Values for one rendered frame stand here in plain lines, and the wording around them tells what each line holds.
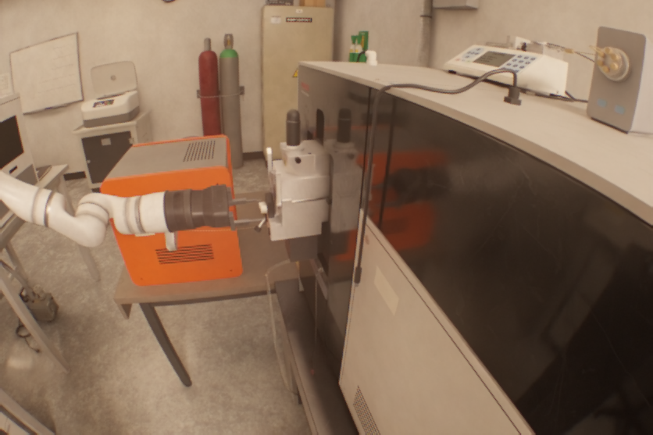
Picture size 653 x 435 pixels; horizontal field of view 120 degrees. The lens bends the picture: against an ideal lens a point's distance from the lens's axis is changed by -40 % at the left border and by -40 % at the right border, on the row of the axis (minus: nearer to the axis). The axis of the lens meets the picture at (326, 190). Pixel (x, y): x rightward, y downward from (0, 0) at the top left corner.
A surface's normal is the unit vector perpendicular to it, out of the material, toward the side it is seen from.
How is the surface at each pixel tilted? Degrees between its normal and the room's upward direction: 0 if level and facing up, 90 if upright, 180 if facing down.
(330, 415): 0
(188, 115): 90
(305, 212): 90
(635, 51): 90
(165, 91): 90
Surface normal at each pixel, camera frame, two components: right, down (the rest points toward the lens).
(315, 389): 0.04, -0.90
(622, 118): -0.96, 0.10
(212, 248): 0.29, 0.44
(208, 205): 0.09, -0.65
